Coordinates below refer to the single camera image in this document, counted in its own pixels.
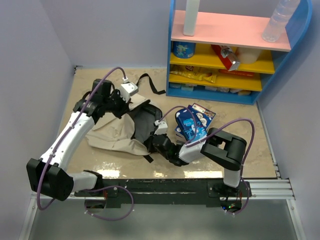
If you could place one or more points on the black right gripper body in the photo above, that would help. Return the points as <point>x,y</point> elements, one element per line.
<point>151,149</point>

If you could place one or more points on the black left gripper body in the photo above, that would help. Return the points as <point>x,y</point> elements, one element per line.
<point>115,104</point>

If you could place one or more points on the blue pencil case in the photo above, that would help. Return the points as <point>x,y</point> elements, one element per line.
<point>190,125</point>

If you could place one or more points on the beige canvas backpack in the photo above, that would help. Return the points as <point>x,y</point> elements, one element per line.
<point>130,133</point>

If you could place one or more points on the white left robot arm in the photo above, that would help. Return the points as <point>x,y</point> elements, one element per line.
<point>48,175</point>

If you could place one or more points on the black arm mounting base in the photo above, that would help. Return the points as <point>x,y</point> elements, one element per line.
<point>167,191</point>

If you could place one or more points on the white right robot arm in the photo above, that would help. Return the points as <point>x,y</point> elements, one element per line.
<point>223,148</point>

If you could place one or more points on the yellow chips bag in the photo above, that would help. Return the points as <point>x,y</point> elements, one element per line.
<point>194,72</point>

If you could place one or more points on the dark blue bottom book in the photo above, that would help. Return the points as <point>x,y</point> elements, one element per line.
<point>179,134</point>

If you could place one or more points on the blue round can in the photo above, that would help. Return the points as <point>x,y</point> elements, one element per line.
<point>183,50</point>

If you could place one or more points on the red flat box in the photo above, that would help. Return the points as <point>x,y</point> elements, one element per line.
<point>237,73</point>

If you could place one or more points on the blue shelf unit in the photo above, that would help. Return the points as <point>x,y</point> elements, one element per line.
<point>233,31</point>

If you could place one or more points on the red snack carton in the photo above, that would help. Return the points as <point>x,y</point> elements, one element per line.
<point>226,56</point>

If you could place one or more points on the white cup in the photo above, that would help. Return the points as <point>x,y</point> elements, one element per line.
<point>248,55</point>

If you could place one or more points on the white tall bottle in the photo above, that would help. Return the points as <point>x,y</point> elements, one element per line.
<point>190,19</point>

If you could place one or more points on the clear plastic water bottle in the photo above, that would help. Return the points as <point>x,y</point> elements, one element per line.
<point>279,19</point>

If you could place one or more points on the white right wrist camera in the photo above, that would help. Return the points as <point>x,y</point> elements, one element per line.
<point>161,127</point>

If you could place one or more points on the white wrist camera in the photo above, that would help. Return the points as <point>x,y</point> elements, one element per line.
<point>127,90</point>
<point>161,127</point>

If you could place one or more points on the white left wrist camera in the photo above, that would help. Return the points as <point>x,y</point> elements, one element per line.
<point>127,90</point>

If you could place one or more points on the aluminium rail frame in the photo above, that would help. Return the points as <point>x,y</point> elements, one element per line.
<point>171,209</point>

